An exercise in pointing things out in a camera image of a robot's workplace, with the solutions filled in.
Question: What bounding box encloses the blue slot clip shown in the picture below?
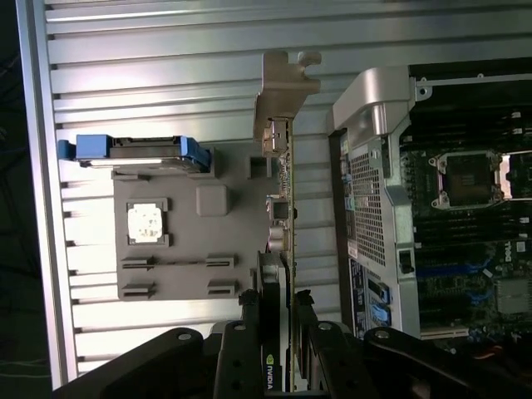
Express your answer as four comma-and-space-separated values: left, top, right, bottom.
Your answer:
367, 278, 394, 307
371, 305, 394, 329

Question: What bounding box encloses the white expansion slot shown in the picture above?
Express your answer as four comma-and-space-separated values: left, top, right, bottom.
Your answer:
419, 327, 470, 341

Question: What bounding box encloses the grey plastic parts rack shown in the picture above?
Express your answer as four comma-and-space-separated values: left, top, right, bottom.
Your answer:
111, 145, 278, 303

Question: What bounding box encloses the blue expansion slot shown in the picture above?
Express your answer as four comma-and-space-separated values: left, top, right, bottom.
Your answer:
416, 265, 490, 280

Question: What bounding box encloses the green motherboard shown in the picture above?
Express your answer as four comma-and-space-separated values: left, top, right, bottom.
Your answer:
398, 140, 532, 346

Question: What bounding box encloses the silver CPU chip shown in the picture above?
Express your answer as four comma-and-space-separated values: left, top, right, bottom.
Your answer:
126, 203, 165, 243

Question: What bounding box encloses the silver finned heat sink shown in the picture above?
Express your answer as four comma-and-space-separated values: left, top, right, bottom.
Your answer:
495, 277, 532, 316

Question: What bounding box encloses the CPU socket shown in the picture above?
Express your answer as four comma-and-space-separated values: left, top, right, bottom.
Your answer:
430, 150, 505, 209

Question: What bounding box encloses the hard disk with blue carrier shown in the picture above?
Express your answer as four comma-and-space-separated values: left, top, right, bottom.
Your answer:
57, 135, 212, 175

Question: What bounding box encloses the open grey PC case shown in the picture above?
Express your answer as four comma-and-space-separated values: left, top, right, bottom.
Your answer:
325, 64, 532, 348

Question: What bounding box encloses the metal socket cover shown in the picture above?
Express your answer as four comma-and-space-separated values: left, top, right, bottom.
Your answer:
500, 152, 532, 201

